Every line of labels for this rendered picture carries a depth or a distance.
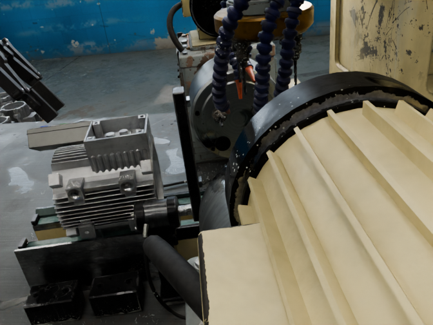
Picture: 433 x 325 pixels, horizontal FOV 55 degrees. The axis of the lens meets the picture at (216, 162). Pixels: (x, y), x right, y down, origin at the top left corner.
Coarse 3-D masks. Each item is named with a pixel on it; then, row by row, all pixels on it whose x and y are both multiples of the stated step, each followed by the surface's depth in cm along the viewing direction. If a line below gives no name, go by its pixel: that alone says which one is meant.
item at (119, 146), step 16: (96, 128) 87; (112, 128) 89; (128, 128) 90; (144, 128) 82; (96, 144) 80; (112, 144) 81; (128, 144) 81; (144, 144) 81; (96, 160) 82; (112, 160) 82; (128, 160) 82
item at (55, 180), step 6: (144, 162) 82; (150, 162) 82; (144, 168) 81; (150, 168) 81; (54, 174) 81; (60, 174) 82; (144, 174) 82; (48, 180) 81; (54, 180) 81; (60, 180) 81; (54, 186) 81; (60, 186) 82; (72, 228) 87; (66, 234) 86; (72, 234) 86; (78, 234) 87
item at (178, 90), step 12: (180, 96) 67; (180, 108) 68; (180, 120) 69; (180, 132) 70; (192, 144) 71; (192, 156) 72; (192, 168) 73; (192, 180) 74; (192, 192) 75; (192, 204) 77; (192, 216) 78
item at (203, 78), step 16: (208, 64) 114; (192, 80) 119; (208, 80) 104; (272, 80) 106; (192, 96) 110; (208, 96) 105; (272, 96) 106; (192, 112) 107; (208, 112) 107; (224, 112) 104; (240, 112) 107; (192, 128) 109; (208, 128) 109; (224, 128) 109; (240, 128) 110; (208, 144) 111; (224, 144) 111
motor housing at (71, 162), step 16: (80, 144) 88; (64, 160) 84; (80, 160) 83; (64, 176) 83; (80, 176) 83; (96, 176) 83; (112, 176) 83; (144, 176) 83; (160, 176) 98; (64, 192) 82; (96, 192) 81; (112, 192) 82; (144, 192) 82; (160, 192) 97; (64, 208) 82; (80, 208) 82; (96, 208) 83; (112, 208) 82; (128, 208) 83; (64, 224) 84; (96, 224) 85; (112, 224) 85; (128, 224) 90
